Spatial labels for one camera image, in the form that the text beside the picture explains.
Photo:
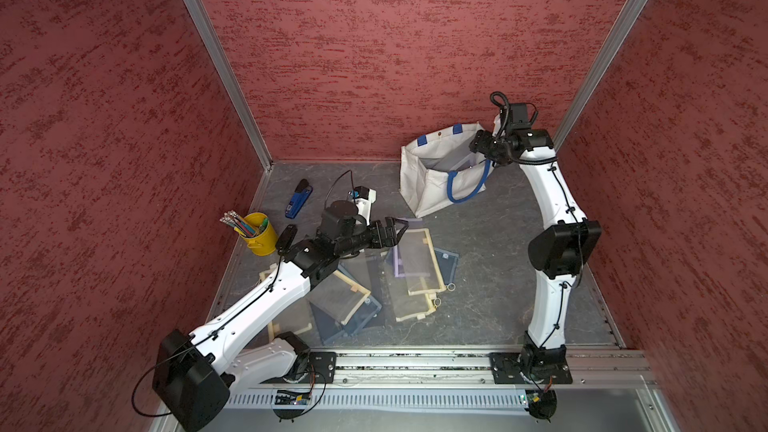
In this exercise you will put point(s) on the small navy pouch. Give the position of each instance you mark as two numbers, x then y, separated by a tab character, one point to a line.
448	264

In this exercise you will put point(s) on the purple mesh pouch back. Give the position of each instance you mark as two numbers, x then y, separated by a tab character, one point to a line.
394	255

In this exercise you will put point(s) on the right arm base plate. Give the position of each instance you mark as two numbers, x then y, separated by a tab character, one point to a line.
510	368

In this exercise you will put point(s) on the yellow pencil cup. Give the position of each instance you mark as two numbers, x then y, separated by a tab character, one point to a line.
260	236

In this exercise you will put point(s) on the blue stapler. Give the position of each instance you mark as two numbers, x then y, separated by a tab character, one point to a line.
298	199

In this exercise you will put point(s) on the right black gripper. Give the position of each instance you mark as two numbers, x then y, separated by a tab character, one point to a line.
482	143

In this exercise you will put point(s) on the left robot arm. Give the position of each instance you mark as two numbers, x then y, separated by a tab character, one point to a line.
194	373

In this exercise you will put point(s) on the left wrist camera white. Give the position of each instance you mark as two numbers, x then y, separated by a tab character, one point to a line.
364	198

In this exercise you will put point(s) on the white canvas tote bag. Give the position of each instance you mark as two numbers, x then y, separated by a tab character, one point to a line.
427	191

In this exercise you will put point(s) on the aluminium front rail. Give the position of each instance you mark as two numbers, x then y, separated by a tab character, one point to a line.
427	380

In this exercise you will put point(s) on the left aluminium corner post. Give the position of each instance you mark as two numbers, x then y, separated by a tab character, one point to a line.
226	74

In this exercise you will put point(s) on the beige trim mesh pouch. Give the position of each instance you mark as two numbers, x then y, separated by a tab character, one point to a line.
339	296

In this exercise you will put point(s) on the aluminium corner post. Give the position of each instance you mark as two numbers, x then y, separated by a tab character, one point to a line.
618	33
226	74

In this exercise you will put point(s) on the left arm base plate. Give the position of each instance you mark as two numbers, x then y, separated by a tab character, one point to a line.
312	366

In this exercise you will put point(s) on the dark blue mesh pouch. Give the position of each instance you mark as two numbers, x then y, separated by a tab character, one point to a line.
329	330

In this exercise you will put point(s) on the coloured pencils bundle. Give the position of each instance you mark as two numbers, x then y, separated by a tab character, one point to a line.
238	223

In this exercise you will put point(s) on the right aluminium corner post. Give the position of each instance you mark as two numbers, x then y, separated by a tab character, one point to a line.
618	33

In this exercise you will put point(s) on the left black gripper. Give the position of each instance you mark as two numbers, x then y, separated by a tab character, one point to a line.
391	239

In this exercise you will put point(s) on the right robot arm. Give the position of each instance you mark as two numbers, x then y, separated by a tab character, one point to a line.
560	251

